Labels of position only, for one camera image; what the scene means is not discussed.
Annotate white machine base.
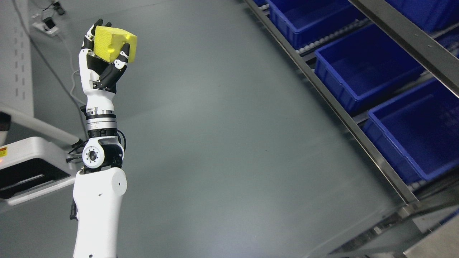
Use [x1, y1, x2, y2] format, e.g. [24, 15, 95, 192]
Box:
[0, 103, 82, 212]

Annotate white power strip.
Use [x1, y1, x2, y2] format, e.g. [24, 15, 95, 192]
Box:
[32, 17, 60, 37]

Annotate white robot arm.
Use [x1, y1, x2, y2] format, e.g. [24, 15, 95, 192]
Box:
[71, 106, 127, 258]

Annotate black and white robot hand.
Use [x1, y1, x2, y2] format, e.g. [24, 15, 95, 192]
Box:
[78, 18, 131, 114]

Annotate blue plastic bin upper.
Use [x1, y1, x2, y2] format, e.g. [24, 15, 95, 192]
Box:
[267, 0, 366, 49]

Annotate metal shelf rack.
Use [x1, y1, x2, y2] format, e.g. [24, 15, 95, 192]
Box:
[246, 0, 458, 258]

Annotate yellow foam block with notch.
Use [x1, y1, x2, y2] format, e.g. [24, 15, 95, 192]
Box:
[93, 26, 138, 63]

